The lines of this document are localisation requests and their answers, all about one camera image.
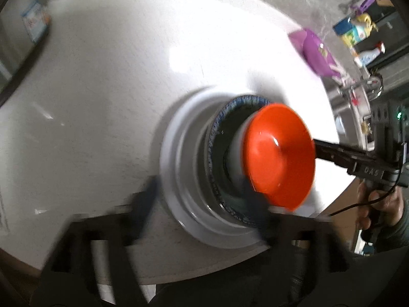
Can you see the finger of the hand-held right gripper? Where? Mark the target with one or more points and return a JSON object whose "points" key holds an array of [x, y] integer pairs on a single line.
{"points": [[335, 162], [342, 150]]}

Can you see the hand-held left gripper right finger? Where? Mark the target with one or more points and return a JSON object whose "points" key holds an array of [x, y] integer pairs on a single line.
{"points": [[258, 217]]}

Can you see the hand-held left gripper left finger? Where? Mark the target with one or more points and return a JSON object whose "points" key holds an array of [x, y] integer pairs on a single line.
{"points": [[145, 204]]}

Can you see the large white plate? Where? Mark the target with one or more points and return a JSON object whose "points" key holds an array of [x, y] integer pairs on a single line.
{"points": [[166, 166]]}

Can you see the medium white plate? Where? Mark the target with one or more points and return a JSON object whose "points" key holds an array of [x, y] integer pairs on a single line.
{"points": [[183, 166]]}

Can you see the orange bowl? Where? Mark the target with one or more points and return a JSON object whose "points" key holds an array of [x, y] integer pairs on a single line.
{"points": [[274, 153]]}

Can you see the blue patterned ceramic bowl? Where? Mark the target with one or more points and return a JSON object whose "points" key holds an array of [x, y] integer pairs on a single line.
{"points": [[220, 153]]}

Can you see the person's right hand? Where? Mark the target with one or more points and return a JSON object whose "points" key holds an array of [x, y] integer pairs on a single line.
{"points": [[393, 204]]}

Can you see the stainless steel sink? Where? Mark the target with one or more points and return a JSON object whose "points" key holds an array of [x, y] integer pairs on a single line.
{"points": [[342, 108]]}

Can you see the white plastic spoon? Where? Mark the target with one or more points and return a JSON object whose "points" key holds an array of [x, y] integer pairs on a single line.
{"points": [[337, 71]]}

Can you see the white spray bottle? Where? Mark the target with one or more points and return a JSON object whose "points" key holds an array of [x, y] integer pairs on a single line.
{"points": [[367, 57]]}

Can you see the purple plastic basin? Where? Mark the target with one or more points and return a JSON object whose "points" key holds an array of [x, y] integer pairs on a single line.
{"points": [[316, 54]]}

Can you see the yellow dish soap bottle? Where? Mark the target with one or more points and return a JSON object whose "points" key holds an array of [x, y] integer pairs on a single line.
{"points": [[358, 33]]}

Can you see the purple peeler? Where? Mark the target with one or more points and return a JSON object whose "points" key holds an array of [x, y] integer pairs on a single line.
{"points": [[364, 3]]}

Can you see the stainless steel rice cooker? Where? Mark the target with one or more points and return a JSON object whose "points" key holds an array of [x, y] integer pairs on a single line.
{"points": [[35, 22]]}

